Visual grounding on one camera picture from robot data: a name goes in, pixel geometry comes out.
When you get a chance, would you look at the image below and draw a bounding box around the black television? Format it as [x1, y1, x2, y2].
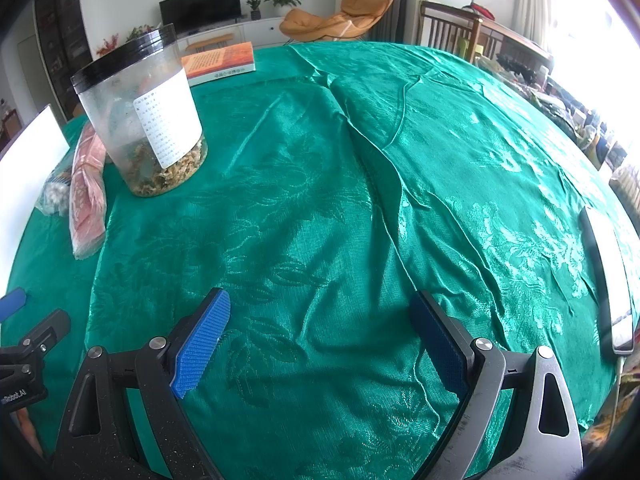
[159, 0, 241, 29]

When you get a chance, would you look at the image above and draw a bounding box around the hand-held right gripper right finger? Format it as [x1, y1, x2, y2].
[409, 290, 586, 480]

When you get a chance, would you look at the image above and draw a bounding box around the red flower plant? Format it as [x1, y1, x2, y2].
[96, 34, 121, 59]

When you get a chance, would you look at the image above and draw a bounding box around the wooden stool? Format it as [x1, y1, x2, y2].
[184, 33, 236, 54]

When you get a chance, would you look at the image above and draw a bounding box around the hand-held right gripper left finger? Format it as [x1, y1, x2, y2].
[52, 287, 232, 480]

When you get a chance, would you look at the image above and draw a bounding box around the wooden chair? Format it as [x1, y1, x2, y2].
[419, 0, 484, 59]

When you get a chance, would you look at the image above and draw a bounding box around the white television cabinet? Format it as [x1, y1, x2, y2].
[175, 16, 292, 56]

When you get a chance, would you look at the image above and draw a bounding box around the orange book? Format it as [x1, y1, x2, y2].
[180, 42, 257, 86]

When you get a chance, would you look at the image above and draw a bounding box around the clear plastic jar black lid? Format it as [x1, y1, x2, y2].
[70, 24, 209, 197]

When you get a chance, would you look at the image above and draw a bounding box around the pink floral wrapped packet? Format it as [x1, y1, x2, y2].
[69, 124, 110, 261]

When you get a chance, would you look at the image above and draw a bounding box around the dark display cabinet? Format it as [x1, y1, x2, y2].
[33, 0, 94, 122]

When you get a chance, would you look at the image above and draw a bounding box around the orange lounge chair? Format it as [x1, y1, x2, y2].
[279, 0, 395, 44]

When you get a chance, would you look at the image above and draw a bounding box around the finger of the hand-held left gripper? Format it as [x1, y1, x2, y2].
[0, 309, 71, 368]
[0, 287, 26, 322]

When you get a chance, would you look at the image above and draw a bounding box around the green patterned tablecloth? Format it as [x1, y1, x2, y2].
[0, 41, 637, 480]

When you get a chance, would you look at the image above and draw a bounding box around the bag of white balls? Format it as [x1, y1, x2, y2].
[34, 162, 76, 218]

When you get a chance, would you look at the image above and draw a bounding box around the white board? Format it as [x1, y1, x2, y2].
[0, 104, 71, 286]

